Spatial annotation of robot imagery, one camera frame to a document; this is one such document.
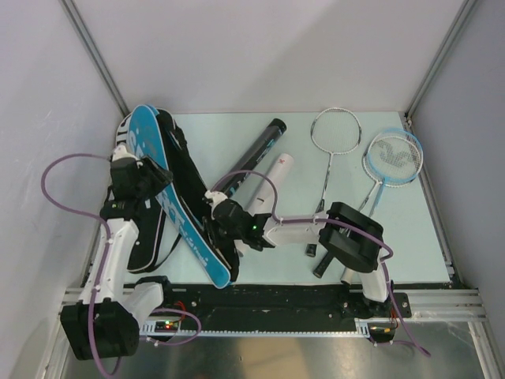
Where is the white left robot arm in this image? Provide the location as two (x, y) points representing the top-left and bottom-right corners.
(60, 156), (175, 360)

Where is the black sport racket cover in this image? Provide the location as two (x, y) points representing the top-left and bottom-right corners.
(116, 112), (240, 283)

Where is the white shuttlecock tube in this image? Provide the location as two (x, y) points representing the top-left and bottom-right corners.
(234, 152), (296, 257)

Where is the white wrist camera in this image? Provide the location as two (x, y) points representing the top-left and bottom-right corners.
(110, 144), (138, 162)
(204, 190), (229, 209)

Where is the black shuttlecock tube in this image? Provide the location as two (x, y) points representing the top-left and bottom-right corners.
(217, 118), (287, 197)

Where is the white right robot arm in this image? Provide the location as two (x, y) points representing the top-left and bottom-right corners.
(205, 191), (393, 317)

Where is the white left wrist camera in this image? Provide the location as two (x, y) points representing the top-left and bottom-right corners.
(110, 144), (138, 162)

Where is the grey aluminium frame post left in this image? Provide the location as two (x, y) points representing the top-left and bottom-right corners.
(59, 0), (130, 116)

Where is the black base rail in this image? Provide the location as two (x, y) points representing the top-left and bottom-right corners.
(141, 284), (412, 336)

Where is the blue sport racket cover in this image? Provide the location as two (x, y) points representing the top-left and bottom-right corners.
(128, 104), (237, 289)

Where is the blue racket white grip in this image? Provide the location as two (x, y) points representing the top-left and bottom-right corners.
(339, 127), (425, 286)

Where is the grey aluminium frame post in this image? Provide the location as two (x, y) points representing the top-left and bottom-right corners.
(404, 0), (480, 122)
(59, 0), (130, 116)

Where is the white racket black grip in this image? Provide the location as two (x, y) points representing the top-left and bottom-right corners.
(305, 107), (363, 258)

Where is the grey aluminium frame post right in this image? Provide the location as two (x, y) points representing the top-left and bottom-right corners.
(404, 0), (480, 122)

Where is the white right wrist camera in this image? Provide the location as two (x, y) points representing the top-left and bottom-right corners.
(204, 190), (229, 209)

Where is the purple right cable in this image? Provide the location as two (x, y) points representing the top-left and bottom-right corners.
(212, 170), (432, 358)

